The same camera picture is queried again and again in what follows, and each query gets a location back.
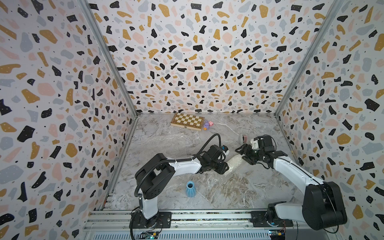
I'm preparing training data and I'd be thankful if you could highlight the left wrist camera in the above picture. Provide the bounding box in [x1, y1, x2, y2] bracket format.
[221, 145, 230, 156]

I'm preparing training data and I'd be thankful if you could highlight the purple orange small toy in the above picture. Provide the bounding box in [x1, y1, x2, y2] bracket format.
[203, 121, 210, 131]

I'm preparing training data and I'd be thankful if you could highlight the wooden chessboard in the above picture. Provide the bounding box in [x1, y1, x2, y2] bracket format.
[171, 113, 205, 131]

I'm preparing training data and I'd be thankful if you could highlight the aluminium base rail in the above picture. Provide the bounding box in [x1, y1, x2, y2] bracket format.
[80, 209, 343, 240]

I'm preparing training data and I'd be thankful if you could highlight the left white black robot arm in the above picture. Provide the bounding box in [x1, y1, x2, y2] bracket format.
[130, 145, 229, 229]

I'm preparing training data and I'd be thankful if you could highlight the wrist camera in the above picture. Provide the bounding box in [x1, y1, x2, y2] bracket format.
[221, 145, 230, 156]
[250, 138, 260, 151]

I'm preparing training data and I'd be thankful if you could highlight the clear bubble wrap sheet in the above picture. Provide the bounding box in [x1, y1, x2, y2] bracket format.
[134, 134, 287, 200]

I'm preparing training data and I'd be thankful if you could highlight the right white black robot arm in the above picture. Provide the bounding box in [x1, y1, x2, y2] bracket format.
[235, 135, 348, 231]

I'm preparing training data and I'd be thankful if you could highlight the white ribbed ceramic vase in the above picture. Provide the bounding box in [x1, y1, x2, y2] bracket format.
[224, 155, 244, 176]

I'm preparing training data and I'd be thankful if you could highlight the clear tape dispenser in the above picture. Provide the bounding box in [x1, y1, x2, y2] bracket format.
[239, 133, 248, 145]

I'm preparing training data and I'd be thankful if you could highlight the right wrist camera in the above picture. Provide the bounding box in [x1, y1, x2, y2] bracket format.
[250, 138, 260, 151]

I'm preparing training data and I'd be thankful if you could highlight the small blue ribbed vase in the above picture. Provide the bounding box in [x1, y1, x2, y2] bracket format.
[186, 181, 197, 198]

